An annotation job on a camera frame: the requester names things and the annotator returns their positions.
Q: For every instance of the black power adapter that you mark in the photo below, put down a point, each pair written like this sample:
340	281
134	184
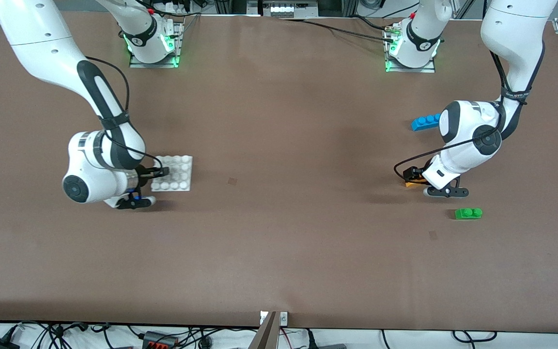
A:
0	344

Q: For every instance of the white power strip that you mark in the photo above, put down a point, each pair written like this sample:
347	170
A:
286	8

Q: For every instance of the yellow toy block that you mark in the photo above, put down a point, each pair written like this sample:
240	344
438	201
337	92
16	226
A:
410	184

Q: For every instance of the blue toy block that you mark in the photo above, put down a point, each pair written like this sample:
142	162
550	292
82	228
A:
424	122

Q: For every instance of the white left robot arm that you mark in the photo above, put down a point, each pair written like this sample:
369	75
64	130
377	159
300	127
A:
516	39

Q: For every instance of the brown camera mount bar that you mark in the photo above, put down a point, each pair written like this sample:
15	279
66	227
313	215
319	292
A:
265	334

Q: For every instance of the black adapter with orange connectors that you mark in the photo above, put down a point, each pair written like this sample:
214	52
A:
160	340

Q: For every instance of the small white metal bracket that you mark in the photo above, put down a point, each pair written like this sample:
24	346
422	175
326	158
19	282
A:
284	318

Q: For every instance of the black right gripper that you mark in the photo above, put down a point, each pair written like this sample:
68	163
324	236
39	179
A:
147	173

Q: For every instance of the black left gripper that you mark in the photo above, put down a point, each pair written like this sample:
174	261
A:
413	173

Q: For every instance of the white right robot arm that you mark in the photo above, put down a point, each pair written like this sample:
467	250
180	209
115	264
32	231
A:
41	43

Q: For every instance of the green toy block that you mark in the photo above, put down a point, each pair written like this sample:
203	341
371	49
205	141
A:
468	213

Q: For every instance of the white studded base plate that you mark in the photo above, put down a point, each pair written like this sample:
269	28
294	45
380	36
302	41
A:
177	173

